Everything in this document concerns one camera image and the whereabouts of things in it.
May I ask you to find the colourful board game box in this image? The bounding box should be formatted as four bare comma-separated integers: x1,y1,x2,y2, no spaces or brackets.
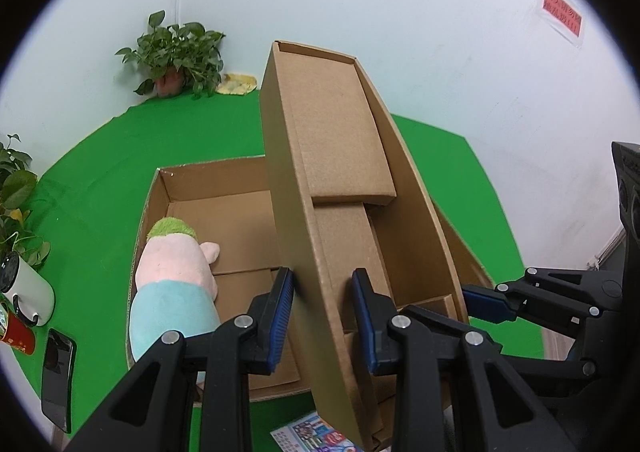
270,412,360,452

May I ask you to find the narrow brown cardboard tray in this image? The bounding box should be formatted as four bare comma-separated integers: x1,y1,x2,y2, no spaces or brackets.
260,40,468,451

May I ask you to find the black smartphone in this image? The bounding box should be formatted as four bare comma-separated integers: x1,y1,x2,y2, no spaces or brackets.
41,328,77,434

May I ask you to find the pink and blue plush toy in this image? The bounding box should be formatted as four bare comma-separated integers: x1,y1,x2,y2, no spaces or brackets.
128,217,220,361

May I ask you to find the red paper cup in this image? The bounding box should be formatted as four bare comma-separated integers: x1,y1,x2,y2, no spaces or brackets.
0,302,36,356

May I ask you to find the potted plant in white mug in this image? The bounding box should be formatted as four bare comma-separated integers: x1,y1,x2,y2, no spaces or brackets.
1,134,55,328

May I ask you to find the green table cloth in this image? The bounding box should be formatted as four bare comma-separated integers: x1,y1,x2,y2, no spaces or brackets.
28,94,524,428

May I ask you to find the large open cardboard box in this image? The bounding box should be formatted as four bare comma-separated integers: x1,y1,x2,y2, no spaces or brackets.
124,155,497,404

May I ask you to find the yellow cloth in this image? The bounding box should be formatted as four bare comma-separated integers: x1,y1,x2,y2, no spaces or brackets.
216,73,257,96

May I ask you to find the potted plant in brown pot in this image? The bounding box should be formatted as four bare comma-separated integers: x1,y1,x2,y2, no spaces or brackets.
115,10,226,98

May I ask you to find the red wall notice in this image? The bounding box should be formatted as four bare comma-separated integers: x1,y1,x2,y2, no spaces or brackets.
537,0,585,48

